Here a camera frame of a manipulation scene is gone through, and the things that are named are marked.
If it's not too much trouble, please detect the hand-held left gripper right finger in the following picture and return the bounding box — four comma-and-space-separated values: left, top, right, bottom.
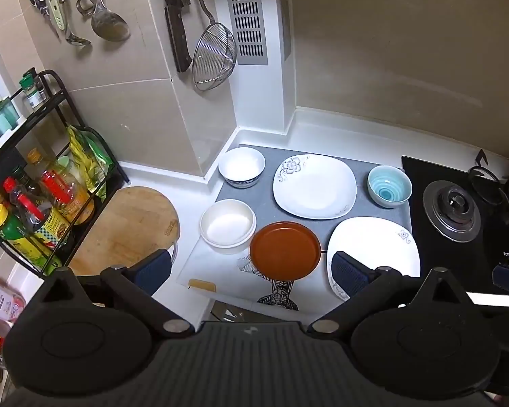
307, 251, 471, 341

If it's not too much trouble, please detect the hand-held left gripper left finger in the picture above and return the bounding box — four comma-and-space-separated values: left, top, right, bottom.
38, 249, 196, 341

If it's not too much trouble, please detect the white square floral plate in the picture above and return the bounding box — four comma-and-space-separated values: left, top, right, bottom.
272, 153, 358, 220
326, 216, 421, 302

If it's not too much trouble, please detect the brown round plate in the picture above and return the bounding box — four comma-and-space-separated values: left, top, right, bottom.
249, 221, 322, 283

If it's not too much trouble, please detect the plain white round bowl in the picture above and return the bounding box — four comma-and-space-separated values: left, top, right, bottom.
199, 198, 257, 256

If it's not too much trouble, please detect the light blue spiral bowl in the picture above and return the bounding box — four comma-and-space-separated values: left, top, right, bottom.
367, 164, 413, 209

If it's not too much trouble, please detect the white bowl with blue pattern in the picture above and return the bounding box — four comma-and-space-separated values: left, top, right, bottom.
218, 146, 266, 189

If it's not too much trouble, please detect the round wooden cutting board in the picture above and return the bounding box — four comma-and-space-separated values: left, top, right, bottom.
68, 186, 181, 278

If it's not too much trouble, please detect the black glass gas stove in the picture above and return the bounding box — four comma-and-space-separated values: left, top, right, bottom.
401, 155, 509, 295

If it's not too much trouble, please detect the silver stove burner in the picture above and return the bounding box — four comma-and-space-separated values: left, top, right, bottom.
423, 180, 482, 242

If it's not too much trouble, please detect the large cooking oil bottle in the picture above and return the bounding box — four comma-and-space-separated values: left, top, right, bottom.
40, 157, 96, 225

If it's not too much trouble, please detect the black pan support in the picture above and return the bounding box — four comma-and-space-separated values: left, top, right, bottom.
467, 148, 509, 230

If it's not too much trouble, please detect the yellow labelled bottle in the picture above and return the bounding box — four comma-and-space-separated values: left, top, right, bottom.
34, 208, 73, 249

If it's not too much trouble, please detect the grey mat with geometric print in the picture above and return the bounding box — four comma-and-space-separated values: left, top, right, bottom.
177, 144, 413, 312

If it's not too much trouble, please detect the yellow green snack bag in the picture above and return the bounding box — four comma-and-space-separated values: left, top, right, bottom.
65, 125, 115, 202

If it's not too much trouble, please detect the green bottle with yellow cap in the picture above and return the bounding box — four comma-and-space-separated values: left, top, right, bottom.
0, 203, 62, 274

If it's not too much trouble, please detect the clear bottle with red cap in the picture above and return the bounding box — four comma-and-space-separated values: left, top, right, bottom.
2, 177, 54, 232

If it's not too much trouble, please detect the pink printed packet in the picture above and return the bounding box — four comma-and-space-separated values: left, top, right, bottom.
0, 275, 28, 323

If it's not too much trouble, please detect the dark bottle with green cap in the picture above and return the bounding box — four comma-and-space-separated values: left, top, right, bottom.
11, 165, 43, 204

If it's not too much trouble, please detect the small bottle with yellow cap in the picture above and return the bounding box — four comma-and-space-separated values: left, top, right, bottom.
25, 148, 47, 187

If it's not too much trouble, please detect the spice jar with green cap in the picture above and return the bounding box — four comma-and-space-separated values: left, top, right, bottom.
19, 74, 47, 113

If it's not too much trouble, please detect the pale green container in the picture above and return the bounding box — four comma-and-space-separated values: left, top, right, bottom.
0, 97, 20, 136

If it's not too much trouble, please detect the steel ladle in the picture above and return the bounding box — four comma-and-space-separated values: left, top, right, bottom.
53, 0, 92, 47

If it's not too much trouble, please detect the large steel serving spoon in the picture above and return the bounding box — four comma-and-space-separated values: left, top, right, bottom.
87, 0, 131, 42

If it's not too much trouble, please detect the silver vent grille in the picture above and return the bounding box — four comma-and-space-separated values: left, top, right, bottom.
225, 0, 269, 66

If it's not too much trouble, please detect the wire mesh skimmer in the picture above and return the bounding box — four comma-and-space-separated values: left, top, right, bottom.
186, 0, 238, 92

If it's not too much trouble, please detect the black wire rack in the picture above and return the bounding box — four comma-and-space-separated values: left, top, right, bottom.
0, 68, 130, 276

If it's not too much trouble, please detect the cleaver with dark handle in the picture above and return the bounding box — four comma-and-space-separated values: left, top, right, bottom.
160, 0, 193, 73

